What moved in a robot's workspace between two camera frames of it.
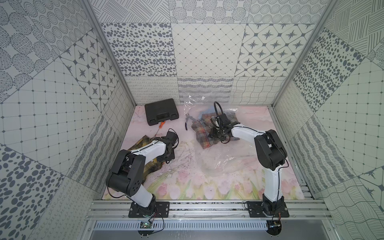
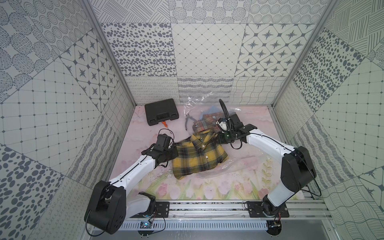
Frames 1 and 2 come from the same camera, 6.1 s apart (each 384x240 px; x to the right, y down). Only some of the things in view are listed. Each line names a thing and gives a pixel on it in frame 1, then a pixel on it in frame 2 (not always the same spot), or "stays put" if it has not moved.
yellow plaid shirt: x=145 y=141 → x=201 y=152
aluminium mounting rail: x=209 y=211 stays put
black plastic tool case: x=161 y=111 stays put
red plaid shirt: x=202 y=126 stays put
